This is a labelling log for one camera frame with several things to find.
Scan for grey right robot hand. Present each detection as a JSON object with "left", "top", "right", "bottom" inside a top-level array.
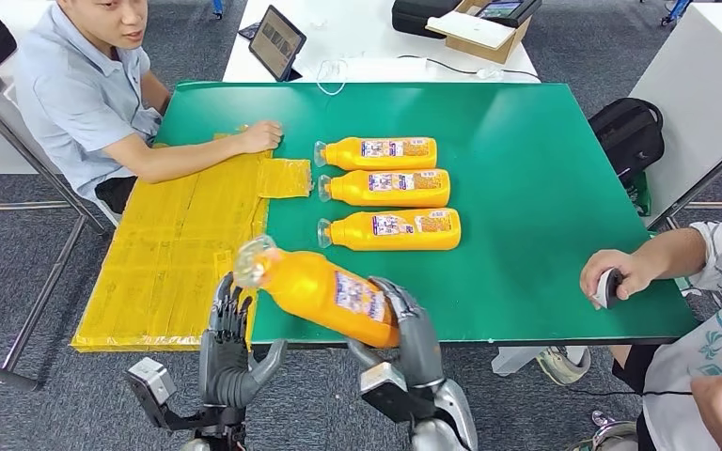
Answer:
[{"left": 347, "top": 276, "right": 447, "bottom": 391}]

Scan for person's right hand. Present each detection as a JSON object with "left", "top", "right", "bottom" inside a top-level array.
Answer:
[
  {"left": 580, "top": 248, "right": 658, "bottom": 310},
  {"left": 236, "top": 120, "right": 284, "bottom": 155}
]

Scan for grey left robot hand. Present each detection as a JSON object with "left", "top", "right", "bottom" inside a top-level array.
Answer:
[{"left": 197, "top": 272, "right": 289, "bottom": 411}]

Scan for white black handheld controller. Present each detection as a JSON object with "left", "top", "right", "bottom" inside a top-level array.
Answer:
[{"left": 592, "top": 267, "right": 625, "bottom": 311}]

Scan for orange detergent bottle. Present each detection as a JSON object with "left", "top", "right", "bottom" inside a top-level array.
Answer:
[
  {"left": 318, "top": 169, "right": 451, "bottom": 210},
  {"left": 233, "top": 235, "right": 401, "bottom": 350},
  {"left": 313, "top": 136, "right": 438, "bottom": 172},
  {"left": 316, "top": 208, "right": 463, "bottom": 253}
]

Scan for pale green plastic bag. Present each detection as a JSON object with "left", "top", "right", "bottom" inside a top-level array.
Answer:
[{"left": 647, "top": 230, "right": 705, "bottom": 299}]

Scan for green cloth bag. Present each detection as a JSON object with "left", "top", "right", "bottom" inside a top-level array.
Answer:
[{"left": 630, "top": 171, "right": 653, "bottom": 218}]

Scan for person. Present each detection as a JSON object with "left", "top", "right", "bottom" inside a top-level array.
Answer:
[
  {"left": 535, "top": 214, "right": 722, "bottom": 451},
  {"left": 13, "top": 0, "right": 284, "bottom": 216}
]

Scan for white table foot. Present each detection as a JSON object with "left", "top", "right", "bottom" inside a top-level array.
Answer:
[{"left": 492, "top": 346, "right": 549, "bottom": 377}]

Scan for black tablet on stand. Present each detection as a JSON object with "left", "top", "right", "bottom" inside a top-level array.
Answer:
[{"left": 247, "top": 5, "right": 308, "bottom": 84}]

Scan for large yellow taped cardboard mat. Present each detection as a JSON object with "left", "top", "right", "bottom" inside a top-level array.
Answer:
[{"left": 70, "top": 132, "right": 274, "bottom": 353}]

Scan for black backpack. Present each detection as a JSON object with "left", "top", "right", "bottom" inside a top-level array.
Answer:
[{"left": 588, "top": 97, "right": 667, "bottom": 190}]

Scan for white desk with metal legs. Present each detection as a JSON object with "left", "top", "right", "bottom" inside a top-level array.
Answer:
[{"left": 628, "top": 1, "right": 722, "bottom": 250}]

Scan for black zip case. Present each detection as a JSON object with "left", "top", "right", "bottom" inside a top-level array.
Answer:
[{"left": 390, "top": 0, "right": 462, "bottom": 39}]

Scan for white flat sheet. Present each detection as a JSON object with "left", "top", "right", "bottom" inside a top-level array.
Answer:
[{"left": 425, "top": 10, "right": 517, "bottom": 52}]

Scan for brown cardboard box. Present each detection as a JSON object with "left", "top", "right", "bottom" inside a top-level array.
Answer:
[{"left": 445, "top": 0, "right": 535, "bottom": 66}]

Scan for black screen device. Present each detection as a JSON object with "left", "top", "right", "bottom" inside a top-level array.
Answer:
[{"left": 474, "top": 0, "right": 544, "bottom": 28}]

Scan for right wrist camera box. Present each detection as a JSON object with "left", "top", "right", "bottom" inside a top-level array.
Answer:
[{"left": 359, "top": 362, "right": 437, "bottom": 425}]

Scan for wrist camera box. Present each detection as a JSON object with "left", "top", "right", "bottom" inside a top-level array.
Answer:
[
  {"left": 359, "top": 362, "right": 437, "bottom": 425},
  {"left": 125, "top": 356, "right": 181, "bottom": 432}
]

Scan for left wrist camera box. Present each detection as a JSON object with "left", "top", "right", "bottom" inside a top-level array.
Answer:
[{"left": 125, "top": 356, "right": 181, "bottom": 432}]

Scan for white looped cable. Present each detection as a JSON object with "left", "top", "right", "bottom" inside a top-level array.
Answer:
[{"left": 315, "top": 56, "right": 350, "bottom": 97}]

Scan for thin black cable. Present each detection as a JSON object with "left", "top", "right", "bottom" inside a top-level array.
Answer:
[{"left": 566, "top": 386, "right": 694, "bottom": 399}]

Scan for black desk cable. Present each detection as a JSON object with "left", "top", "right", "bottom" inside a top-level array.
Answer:
[{"left": 398, "top": 54, "right": 542, "bottom": 82}]

